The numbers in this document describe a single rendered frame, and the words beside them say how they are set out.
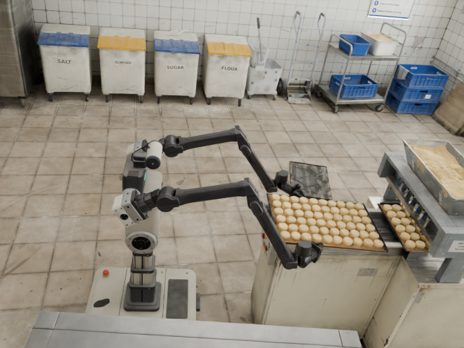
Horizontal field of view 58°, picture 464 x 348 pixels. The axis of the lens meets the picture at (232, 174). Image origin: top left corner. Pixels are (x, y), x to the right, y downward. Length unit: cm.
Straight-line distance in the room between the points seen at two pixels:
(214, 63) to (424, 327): 382
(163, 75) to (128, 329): 481
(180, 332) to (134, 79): 482
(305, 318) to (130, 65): 367
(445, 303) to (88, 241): 247
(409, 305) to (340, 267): 40
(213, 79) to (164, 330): 489
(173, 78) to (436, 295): 392
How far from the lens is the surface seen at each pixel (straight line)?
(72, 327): 67
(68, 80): 543
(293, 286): 243
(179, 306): 267
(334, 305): 265
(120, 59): 526
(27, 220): 373
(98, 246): 340
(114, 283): 279
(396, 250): 246
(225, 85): 548
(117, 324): 67
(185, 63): 529
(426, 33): 713
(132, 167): 205
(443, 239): 220
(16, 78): 524
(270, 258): 231
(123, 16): 579
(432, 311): 264
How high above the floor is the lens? 236
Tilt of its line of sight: 34 degrees down
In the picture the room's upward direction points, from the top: 8 degrees clockwise
